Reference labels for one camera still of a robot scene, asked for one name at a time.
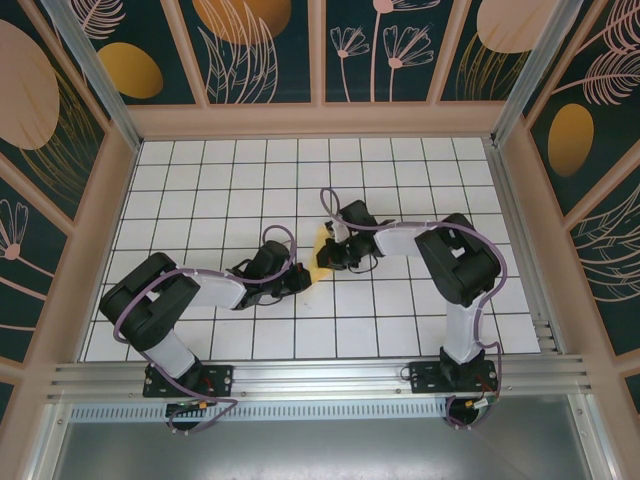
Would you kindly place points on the yellow cloth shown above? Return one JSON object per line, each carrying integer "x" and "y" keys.
{"x": 320, "y": 274}

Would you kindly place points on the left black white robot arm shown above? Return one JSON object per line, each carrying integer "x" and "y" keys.
{"x": 140, "y": 315}

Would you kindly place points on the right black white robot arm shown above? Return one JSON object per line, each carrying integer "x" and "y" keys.
{"x": 460, "y": 270}

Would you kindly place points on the grey metal shelf panel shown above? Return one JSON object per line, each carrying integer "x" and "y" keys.
{"x": 320, "y": 450}

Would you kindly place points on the small circuit board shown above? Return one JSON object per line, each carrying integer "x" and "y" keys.
{"x": 187, "y": 406}
{"x": 480, "y": 404}

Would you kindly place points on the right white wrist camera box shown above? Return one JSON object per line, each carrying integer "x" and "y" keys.
{"x": 339, "y": 231}

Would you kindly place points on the long aluminium mounting rail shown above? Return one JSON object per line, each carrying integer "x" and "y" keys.
{"x": 320, "y": 372}

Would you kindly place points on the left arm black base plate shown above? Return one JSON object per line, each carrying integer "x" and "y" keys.
{"x": 220, "y": 380}

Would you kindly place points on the aluminium side rail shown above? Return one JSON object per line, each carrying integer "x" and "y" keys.
{"x": 506, "y": 200}

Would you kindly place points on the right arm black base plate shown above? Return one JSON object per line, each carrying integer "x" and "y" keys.
{"x": 422, "y": 377}

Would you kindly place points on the aluminium frame post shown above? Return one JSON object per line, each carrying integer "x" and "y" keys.
{"x": 100, "y": 75}
{"x": 532, "y": 75}

